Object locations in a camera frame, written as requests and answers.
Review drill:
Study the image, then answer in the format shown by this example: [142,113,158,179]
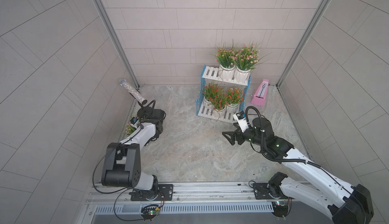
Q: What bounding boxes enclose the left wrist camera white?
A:
[130,117,139,128]

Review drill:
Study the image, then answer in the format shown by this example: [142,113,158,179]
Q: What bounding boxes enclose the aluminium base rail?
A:
[86,179,339,215]

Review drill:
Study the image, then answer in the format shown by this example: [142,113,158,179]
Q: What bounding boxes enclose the left circuit board with cables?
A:
[113,189,166,222]

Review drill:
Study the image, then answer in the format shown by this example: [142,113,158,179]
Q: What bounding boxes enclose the blue white two-tier rack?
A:
[196,66,251,123]

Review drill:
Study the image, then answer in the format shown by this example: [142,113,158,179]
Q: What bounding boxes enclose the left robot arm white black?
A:
[101,100,166,200]

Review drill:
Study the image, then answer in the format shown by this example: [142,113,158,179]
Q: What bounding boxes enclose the right circuit board with cables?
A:
[271,198,292,220]

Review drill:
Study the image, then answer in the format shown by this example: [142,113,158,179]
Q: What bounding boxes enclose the red flower pot back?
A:
[202,83,222,109]

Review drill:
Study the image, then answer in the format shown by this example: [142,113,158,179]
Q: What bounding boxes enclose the pink flower pot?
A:
[124,123,136,137]
[233,44,269,83]
[215,44,236,81]

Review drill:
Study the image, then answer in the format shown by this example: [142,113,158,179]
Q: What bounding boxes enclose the pink metronome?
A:
[251,79,269,106]

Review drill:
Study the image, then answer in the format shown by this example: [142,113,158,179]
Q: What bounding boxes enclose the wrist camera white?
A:
[233,111,249,133]
[130,117,139,128]

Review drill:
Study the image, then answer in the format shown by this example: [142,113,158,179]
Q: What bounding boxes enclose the circuit board with cables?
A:
[271,198,292,220]
[113,189,166,222]

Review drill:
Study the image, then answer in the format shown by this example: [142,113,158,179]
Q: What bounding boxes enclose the glitter tube on black stand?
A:
[120,79,156,119]

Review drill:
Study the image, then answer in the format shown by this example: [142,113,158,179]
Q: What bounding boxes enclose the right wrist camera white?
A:
[233,111,249,133]

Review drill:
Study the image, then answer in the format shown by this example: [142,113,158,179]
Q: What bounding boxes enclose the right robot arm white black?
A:
[222,106,374,224]

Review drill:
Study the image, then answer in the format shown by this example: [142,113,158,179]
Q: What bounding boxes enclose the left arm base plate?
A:
[130,184,174,201]

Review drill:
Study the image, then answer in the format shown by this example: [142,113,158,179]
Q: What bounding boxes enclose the red flower pot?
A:
[202,83,222,109]
[210,94,228,118]
[226,87,244,114]

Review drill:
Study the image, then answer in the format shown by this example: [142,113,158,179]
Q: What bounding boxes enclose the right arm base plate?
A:
[252,172,288,200]

